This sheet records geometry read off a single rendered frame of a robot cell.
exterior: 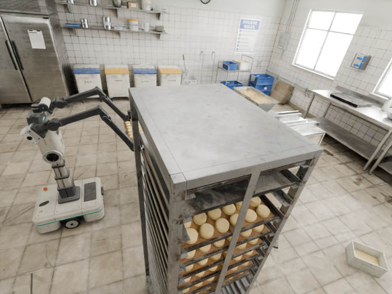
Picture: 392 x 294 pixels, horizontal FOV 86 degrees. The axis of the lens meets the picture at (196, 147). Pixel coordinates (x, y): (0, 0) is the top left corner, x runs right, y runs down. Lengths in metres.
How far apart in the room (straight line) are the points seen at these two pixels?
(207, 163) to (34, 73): 5.06
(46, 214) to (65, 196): 0.23
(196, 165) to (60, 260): 2.25
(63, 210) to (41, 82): 3.37
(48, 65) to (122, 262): 4.09
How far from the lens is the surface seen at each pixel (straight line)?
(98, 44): 6.01
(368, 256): 3.18
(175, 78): 5.66
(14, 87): 5.63
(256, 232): 0.96
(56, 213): 2.68
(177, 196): 0.50
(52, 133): 2.21
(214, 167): 0.52
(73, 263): 2.58
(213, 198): 0.65
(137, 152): 1.14
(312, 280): 2.72
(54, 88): 5.44
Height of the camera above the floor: 2.14
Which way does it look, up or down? 34 degrees down
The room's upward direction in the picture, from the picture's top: 6 degrees clockwise
